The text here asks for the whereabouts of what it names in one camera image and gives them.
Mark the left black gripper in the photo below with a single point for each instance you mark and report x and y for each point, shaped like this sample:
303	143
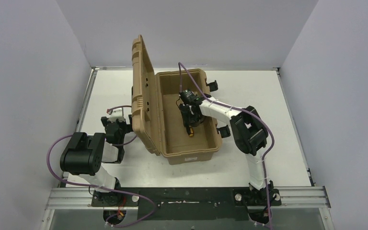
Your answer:
130	127

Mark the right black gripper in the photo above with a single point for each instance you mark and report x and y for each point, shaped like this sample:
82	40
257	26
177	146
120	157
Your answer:
189	120

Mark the black yellow handled screwdriver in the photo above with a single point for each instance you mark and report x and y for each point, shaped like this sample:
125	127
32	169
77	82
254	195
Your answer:
190	131

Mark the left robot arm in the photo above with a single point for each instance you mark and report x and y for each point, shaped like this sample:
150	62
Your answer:
83	156

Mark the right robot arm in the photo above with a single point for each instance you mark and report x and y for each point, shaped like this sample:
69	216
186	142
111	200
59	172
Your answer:
249	134

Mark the tan plastic toolbox bin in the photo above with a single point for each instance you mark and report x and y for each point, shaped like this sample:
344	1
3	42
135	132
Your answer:
156	118

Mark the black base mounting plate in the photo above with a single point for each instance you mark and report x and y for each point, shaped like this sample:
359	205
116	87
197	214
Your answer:
189	203

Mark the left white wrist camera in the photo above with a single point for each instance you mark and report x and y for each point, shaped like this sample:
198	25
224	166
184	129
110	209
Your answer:
116	113

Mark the aluminium frame rail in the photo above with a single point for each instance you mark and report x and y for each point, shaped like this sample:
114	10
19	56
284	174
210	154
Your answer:
291	197

